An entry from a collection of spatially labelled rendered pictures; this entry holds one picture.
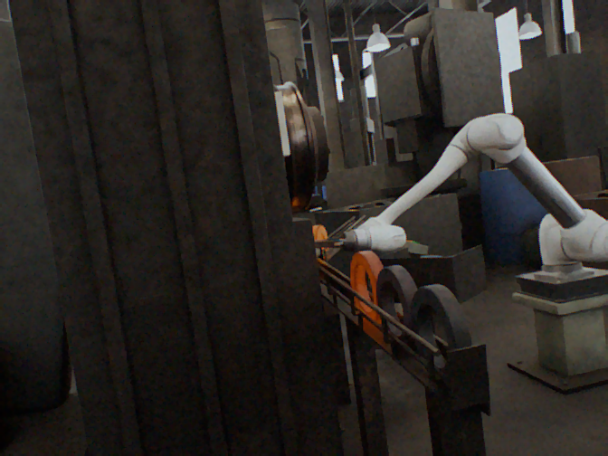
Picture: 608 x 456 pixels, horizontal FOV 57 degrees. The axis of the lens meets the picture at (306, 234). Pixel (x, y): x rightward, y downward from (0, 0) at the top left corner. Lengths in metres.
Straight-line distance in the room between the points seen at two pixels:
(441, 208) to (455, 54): 1.62
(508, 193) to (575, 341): 2.85
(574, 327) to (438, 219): 2.27
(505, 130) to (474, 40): 3.78
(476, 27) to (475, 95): 0.66
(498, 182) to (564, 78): 1.86
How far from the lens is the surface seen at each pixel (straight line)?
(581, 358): 2.68
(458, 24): 5.76
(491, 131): 2.16
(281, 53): 4.86
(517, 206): 5.33
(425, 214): 4.59
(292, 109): 1.91
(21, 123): 2.37
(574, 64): 6.94
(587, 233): 2.40
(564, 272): 2.60
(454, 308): 1.02
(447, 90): 5.46
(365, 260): 1.36
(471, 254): 1.69
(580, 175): 5.63
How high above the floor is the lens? 0.96
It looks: 5 degrees down
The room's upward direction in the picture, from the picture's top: 8 degrees counter-clockwise
